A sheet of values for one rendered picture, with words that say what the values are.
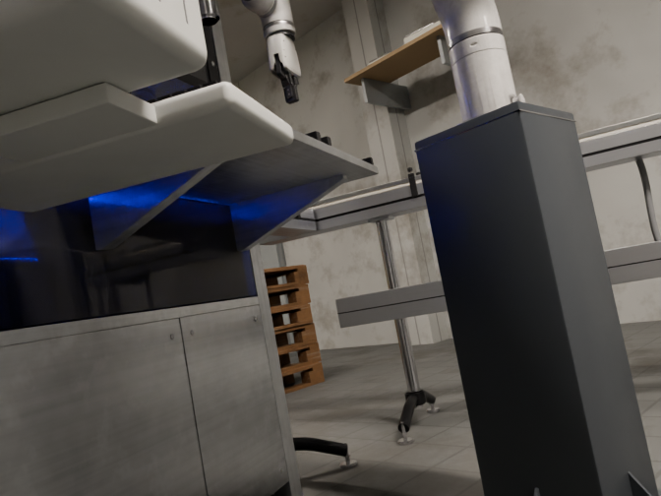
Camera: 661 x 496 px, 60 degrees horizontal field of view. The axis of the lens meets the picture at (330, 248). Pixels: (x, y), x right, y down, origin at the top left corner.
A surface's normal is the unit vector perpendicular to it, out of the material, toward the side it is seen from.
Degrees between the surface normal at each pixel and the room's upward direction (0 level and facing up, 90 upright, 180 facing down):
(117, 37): 180
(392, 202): 90
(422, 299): 90
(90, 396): 90
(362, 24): 90
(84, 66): 180
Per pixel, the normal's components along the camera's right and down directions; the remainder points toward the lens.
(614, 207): -0.72, 0.07
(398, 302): -0.39, -0.01
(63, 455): 0.90, -0.20
